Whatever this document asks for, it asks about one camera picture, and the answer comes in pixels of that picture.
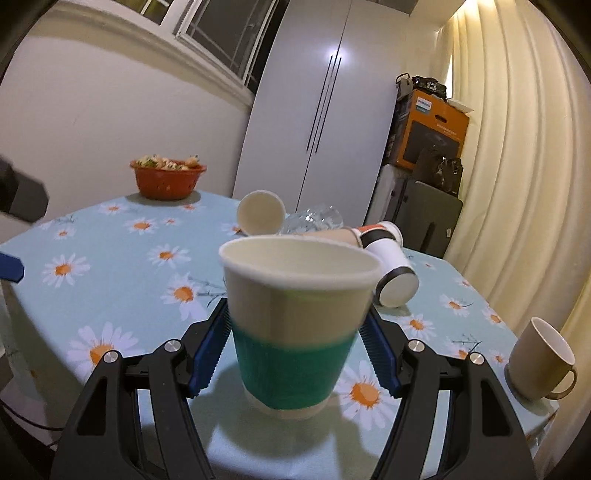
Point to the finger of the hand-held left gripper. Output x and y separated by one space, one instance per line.
9 267
21 194

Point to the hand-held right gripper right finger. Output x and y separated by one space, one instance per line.
378 355

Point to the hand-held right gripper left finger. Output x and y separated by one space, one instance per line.
210 350

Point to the green and beige paper cup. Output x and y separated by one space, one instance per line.
295 360

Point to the white paper cup black band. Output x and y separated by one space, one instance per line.
392 272

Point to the red black white paper cup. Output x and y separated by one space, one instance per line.
381 233

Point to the brown kraft paper cup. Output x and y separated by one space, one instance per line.
339 236

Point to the plain beige paper cup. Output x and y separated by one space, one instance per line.
261 213

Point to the blue daisy print tablecloth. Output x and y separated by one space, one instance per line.
134 277

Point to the vegetables in basket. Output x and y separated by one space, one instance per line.
161 162

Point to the red plastic colander basket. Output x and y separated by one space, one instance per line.
166 182

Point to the beige ceramic mug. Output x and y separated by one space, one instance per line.
538 364

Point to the white suitcase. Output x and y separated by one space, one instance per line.
382 194

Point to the black handbag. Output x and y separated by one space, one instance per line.
438 173

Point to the orange cardboard box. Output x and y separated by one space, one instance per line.
431 134

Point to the cream curtain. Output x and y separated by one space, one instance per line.
521 161

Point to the white wardrobe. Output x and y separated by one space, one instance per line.
295 115

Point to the window with white frame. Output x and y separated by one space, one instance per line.
221 37

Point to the black camera bag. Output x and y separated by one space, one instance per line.
429 86

